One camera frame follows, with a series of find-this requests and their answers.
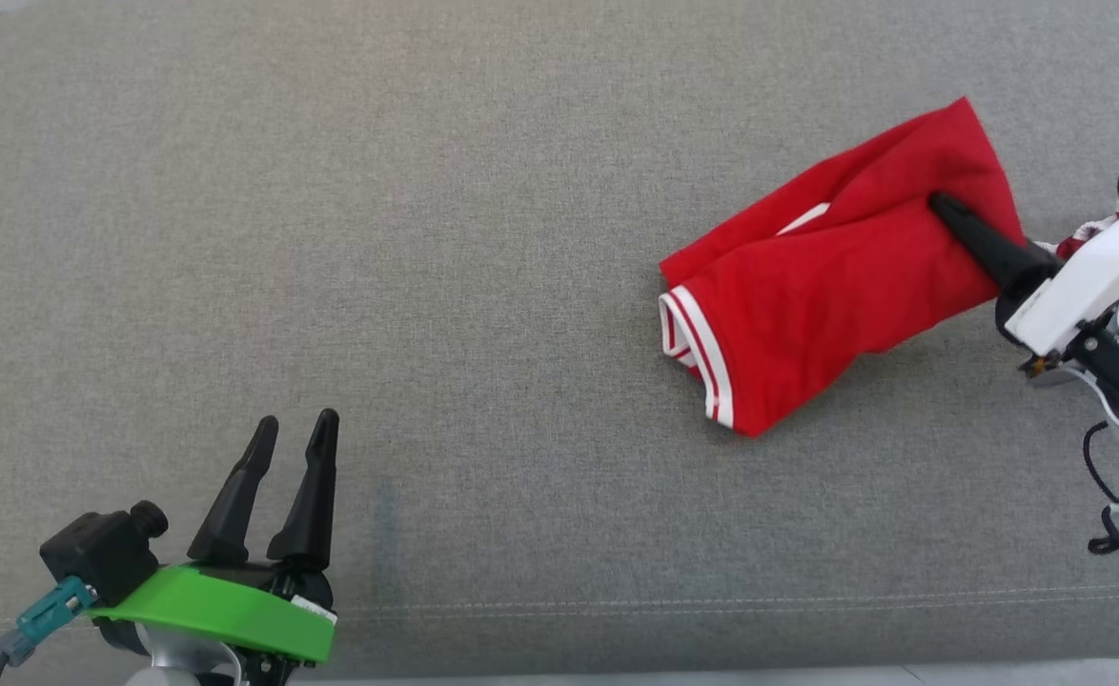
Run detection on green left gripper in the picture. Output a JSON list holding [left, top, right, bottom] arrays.
[[88, 408, 341, 686]]

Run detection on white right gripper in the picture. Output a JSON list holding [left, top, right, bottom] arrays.
[[928, 191, 1119, 434]]

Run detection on red jersey white sleeves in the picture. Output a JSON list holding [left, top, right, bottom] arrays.
[[658, 95, 1027, 439]]

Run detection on left camera cable teal plug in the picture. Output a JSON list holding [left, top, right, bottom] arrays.
[[0, 576, 98, 686]]

